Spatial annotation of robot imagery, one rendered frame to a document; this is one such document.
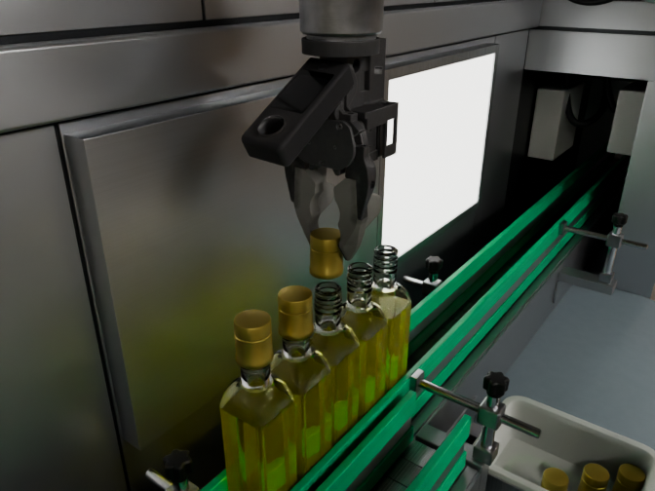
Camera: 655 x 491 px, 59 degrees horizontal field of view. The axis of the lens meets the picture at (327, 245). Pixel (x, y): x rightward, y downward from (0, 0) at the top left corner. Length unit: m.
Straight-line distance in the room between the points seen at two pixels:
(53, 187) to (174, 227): 0.12
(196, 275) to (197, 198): 0.09
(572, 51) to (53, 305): 1.20
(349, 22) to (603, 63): 0.99
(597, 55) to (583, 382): 0.70
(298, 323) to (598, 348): 0.87
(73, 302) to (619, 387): 0.96
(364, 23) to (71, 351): 0.40
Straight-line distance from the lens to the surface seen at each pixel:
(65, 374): 0.62
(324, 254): 0.58
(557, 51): 1.47
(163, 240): 0.59
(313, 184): 0.57
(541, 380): 1.19
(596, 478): 0.93
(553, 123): 1.62
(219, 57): 0.62
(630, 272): 1.55
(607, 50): 1.44
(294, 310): 0.56
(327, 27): 0.52
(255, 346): 0.53
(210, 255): 0.64
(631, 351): 1.34
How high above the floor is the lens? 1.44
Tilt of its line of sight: 25 degrees down
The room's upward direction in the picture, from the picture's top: straight up
